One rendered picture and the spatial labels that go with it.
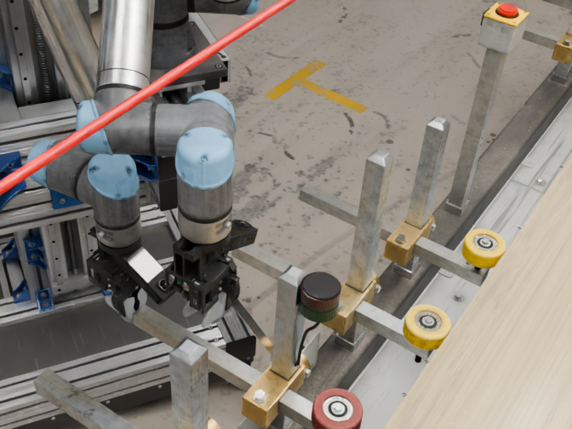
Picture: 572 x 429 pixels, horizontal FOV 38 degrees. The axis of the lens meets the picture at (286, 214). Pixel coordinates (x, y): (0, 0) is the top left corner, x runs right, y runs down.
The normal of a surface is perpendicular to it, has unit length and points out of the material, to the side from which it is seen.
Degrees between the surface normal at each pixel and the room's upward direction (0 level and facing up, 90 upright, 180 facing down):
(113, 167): 0
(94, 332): 0
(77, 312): 0
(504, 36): 90
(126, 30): 34
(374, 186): 90
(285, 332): 90
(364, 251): 90
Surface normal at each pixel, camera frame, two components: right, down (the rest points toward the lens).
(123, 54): 0.14, -0.25
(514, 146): 0.06, -0.75
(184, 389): -0.55, 0.53
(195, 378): 0.83, 0.41
